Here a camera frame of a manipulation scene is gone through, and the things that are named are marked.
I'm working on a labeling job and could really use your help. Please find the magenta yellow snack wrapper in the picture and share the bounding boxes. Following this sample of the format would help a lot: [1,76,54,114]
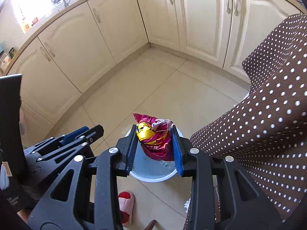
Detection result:
[133,113,174,161]

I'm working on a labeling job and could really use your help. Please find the light blue trash bin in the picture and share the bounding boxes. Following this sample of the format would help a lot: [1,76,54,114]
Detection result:
[124,124,185,184]

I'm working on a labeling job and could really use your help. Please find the pink red slipper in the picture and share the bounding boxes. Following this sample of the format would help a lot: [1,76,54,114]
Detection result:
[118,191,134,227]

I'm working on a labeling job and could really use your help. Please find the brown polka dot tablecloth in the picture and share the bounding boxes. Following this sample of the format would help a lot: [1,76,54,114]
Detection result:
[189,14,306,229]

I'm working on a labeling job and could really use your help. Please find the clear jar white label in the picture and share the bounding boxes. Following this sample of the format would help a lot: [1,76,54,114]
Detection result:
[1,53,12,73]

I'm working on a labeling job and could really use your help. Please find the cream base cabinets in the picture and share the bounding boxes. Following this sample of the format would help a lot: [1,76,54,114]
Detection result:
[5,0,306,147]

